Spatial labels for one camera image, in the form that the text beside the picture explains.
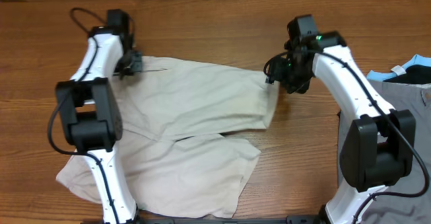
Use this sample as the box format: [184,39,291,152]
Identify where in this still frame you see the blue and black garment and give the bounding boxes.
[366,54,430,85]

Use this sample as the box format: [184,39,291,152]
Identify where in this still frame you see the grey shorts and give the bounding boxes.
[336,79,431,224]

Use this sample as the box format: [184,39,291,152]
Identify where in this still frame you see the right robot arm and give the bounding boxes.
[263,15,416,223]

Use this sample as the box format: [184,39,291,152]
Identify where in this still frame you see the beige shorts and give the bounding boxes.
[55,55,280,219]

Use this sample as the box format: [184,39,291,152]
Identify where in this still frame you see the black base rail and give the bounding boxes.
[80,214,324,224]

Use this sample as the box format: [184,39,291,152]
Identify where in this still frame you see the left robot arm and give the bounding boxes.
[47,9,143,224]

